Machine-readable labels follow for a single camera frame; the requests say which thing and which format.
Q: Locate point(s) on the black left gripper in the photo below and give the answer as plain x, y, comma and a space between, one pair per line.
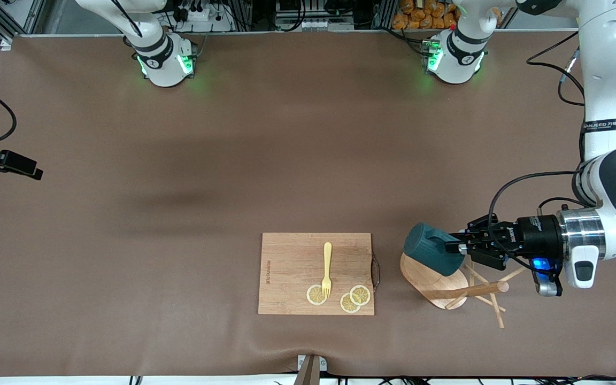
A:
536, 236

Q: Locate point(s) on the dark teal mug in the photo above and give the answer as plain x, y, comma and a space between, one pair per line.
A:
431, 256

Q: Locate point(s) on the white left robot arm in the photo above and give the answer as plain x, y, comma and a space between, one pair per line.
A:
607, 53

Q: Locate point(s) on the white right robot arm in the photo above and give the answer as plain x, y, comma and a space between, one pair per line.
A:
161, 59

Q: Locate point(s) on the wooden mug tree rack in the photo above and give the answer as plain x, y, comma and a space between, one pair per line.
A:
441, 291

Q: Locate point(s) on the lemon slice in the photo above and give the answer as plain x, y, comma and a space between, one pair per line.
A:
361, 294
347, 305
314, 297

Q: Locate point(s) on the yellow plastic fork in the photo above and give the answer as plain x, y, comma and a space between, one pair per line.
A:
328, 256

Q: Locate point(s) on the brown table mat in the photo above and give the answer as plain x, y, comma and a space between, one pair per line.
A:
233, 160

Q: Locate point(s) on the white power strip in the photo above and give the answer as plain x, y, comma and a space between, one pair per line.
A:
201, 13

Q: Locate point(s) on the orange snack bag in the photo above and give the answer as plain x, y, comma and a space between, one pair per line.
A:
420, 16

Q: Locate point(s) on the aluminium frame post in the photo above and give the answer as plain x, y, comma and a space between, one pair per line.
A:
6, 41

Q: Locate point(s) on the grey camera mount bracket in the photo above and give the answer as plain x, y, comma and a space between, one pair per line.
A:
310, 371

